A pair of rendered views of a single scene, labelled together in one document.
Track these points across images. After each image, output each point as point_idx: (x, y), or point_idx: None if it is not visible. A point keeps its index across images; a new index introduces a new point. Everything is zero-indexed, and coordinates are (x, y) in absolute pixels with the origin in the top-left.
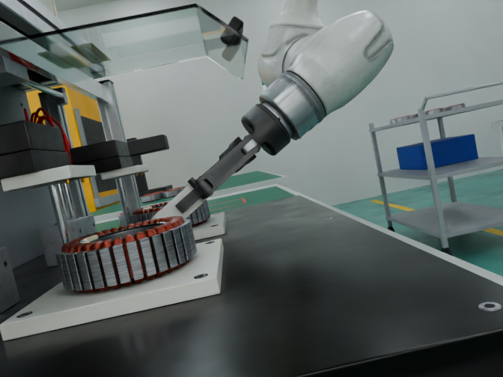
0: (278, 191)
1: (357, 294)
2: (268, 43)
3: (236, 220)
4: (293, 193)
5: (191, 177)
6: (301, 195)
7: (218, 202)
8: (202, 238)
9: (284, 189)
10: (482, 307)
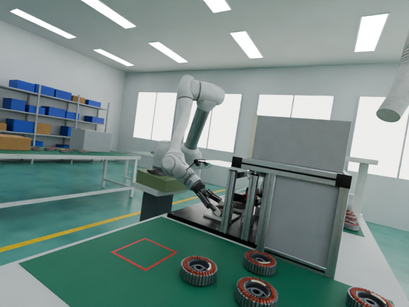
0: (100, 239)
1: (224, 199)
2: (184, 159)
3: (204, 212)
4: (120, 229)
5: (221, 198)
6: (136, 223)
7: (116, 266)
8: None
9: (81, 242)
10: (221, 197)
